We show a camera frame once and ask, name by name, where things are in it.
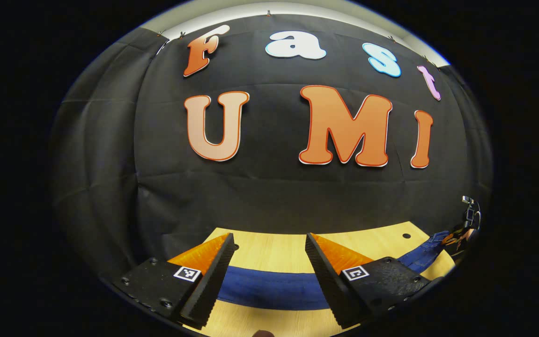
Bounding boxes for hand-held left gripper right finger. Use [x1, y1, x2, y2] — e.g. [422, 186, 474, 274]
[305, 233, 443, 329]

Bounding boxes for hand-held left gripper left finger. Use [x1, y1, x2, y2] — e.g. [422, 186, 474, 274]
[110, 233, 236, 329]

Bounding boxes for blue denim jeans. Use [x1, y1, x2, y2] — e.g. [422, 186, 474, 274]
[217, 230, 452, 311]

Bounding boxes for black backdrop cloth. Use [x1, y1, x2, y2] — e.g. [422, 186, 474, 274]
[49, 13, 494, 281]

